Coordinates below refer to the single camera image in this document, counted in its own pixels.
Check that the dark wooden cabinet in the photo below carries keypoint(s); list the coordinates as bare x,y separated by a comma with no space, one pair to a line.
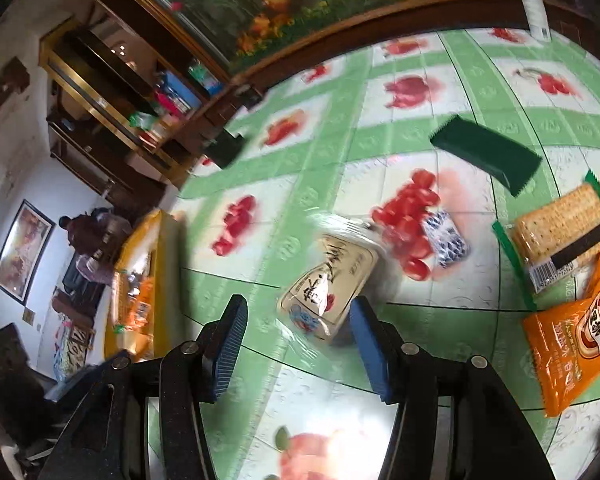
215,110

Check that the beige calligraphy snack packet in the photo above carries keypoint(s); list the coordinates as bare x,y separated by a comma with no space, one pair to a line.
330,280

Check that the green fruit-print tablecloth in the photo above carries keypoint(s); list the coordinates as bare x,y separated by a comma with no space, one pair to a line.
480,85

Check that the yellow-taped cardboard box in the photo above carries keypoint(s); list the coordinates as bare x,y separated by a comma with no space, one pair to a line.
167,270

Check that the blue white patterned packet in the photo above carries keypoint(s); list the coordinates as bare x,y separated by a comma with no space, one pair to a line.
447,240

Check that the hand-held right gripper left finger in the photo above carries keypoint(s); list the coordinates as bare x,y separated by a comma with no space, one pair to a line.
230,345

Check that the orange snack packet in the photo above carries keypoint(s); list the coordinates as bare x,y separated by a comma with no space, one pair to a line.
142,305

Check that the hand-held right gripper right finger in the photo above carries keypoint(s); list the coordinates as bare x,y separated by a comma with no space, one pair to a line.
370,350

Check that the framed wall picture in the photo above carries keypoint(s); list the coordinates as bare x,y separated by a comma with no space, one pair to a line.
22,250

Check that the green plastic packet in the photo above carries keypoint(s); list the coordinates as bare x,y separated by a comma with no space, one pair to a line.
141,120

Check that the clear green-edged cracker packet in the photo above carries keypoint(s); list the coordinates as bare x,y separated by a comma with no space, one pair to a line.
555,230

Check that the black round cup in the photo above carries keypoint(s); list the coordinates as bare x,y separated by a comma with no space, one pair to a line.
226,150

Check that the white plastic bottle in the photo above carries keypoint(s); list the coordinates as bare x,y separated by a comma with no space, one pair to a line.
532,0

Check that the blue printed plastic bag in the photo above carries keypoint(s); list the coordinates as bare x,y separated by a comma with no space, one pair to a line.
206,77

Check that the dark green snack packet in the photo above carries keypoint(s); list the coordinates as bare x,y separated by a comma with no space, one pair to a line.
485,152

